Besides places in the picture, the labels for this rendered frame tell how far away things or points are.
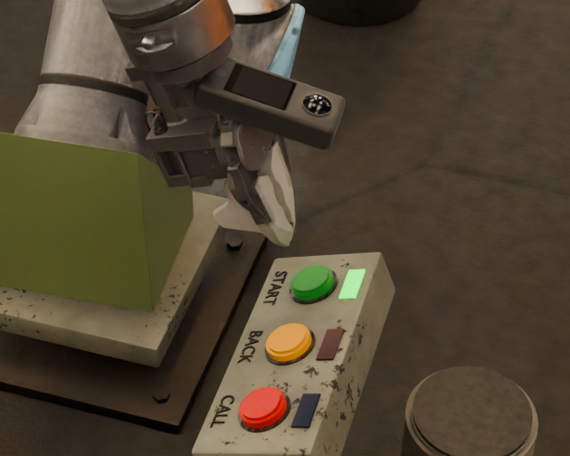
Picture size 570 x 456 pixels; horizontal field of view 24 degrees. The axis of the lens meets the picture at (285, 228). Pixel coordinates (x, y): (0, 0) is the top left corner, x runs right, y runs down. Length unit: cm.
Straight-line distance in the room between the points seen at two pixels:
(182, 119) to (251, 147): 6
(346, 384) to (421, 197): 110
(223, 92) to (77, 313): 85
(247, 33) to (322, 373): 72
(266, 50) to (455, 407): 69
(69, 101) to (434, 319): 64
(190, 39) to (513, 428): 46
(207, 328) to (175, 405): 15
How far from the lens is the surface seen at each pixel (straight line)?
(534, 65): 251
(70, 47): 178
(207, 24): 102
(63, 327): 184
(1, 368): 194
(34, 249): 182
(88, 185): 170
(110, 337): 181
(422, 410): 121
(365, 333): 116
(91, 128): 174
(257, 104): 104
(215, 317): 196
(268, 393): 110
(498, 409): 122
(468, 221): 216
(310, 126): 104
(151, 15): 100
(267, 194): 111
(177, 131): 108
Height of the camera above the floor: 146
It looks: 43 degrees down
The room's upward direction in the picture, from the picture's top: straight up
